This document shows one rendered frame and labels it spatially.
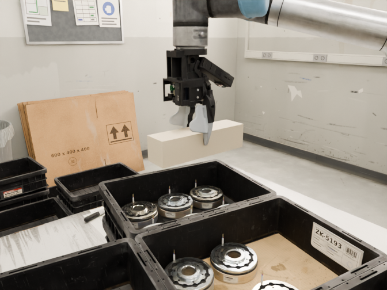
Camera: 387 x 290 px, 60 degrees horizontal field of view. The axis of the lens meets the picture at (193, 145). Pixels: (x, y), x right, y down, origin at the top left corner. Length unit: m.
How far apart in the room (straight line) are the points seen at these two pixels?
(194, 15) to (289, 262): 0.57
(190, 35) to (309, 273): 0.56
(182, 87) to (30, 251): 0.72
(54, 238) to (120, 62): 2.57
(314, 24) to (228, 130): 0.30
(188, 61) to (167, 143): 0.18
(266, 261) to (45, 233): 0.74
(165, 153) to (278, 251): 0.36
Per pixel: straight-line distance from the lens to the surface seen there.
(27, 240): 1.22
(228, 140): 0.81
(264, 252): 0.85
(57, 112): 3.18
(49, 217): 2.02
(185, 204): 0.97
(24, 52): 3.24
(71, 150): 3.22
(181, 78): 0.71
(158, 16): 3.76
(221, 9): 0.69
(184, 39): 0.71
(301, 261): 0.84
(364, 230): 1.29
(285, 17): 0.79
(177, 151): 0.72
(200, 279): 0.71
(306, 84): 3.86
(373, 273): 0.69
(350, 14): 0.79
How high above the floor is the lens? 1.32
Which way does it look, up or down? 18 degrees down
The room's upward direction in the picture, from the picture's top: straight up
